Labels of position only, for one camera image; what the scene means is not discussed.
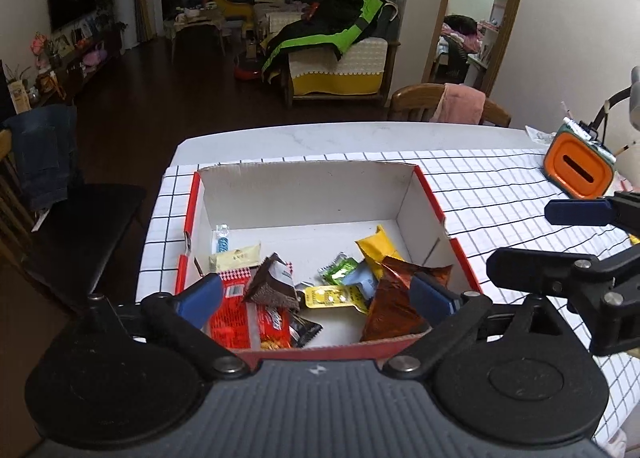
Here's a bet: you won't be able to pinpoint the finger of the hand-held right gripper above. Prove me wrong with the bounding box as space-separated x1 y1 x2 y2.
486 243 640 297
544 190 640 239

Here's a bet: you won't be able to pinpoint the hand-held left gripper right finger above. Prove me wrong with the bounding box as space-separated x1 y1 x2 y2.
381 272 571 379

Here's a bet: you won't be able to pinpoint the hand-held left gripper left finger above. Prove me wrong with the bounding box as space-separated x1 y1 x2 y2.
70 274 250 383

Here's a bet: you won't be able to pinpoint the dark red snack packet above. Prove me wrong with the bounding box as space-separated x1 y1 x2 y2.
360 255 453 343

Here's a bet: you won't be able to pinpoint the cream snack packet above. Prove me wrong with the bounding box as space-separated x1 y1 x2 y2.
208 244 262 273

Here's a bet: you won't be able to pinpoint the brown and white snack packet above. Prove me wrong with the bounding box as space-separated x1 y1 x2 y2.
242 253 301 313

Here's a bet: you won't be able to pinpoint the light blue snack packet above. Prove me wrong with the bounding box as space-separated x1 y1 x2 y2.
344 263 383 299

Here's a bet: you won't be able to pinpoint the yellow snack packet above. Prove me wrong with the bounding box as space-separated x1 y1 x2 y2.
356 225 406 279

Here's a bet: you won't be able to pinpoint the green foil snack packet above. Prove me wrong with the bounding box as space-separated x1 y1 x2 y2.
320 253 360 286

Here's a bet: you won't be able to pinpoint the yellow jelly packet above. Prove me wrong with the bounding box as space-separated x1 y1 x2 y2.
295 283 370 313

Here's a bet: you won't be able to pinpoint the black snack packet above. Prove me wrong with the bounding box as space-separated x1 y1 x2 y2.
287 310 323 348

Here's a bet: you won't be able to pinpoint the red and white cardboard box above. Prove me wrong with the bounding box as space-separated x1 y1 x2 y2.
175 161 483 369

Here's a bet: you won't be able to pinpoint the orange and teal tissue box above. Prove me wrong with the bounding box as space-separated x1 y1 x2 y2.
543 118 617 199

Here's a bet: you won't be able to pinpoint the white checkered tablecloth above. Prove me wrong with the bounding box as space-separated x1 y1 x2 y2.
136 148 640 449

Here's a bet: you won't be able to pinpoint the white paper sheet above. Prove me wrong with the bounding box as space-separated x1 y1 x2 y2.
524 125 557 145

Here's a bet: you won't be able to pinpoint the pale pink cloth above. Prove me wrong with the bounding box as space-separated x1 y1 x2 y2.
597 430 628 458

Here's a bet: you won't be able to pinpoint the grey desk lamp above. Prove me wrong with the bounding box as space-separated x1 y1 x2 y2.
592 65 640 139

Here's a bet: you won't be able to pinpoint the black seat chair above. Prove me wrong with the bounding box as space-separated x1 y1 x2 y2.
0 128 148 313

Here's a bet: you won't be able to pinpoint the pink towel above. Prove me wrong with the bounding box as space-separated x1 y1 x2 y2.
432 84 487 126

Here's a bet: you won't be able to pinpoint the wooden chair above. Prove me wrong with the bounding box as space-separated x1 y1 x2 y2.
389 84 512 129

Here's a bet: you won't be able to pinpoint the blue jeans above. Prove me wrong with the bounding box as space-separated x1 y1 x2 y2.
2 105 83 211

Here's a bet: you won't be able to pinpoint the red floor item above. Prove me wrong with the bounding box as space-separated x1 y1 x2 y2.
234 54 263 82

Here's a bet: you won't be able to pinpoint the sofa with cream cover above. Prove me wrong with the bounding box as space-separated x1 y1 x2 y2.
252 2 401 108

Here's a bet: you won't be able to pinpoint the wooden television cabinet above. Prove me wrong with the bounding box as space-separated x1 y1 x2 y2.
30 28 123 103

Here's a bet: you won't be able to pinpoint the coffee table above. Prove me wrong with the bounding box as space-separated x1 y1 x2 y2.
164 8 231 58

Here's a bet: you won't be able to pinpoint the green and black jacket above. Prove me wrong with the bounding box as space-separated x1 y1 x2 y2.
260 0 388 83

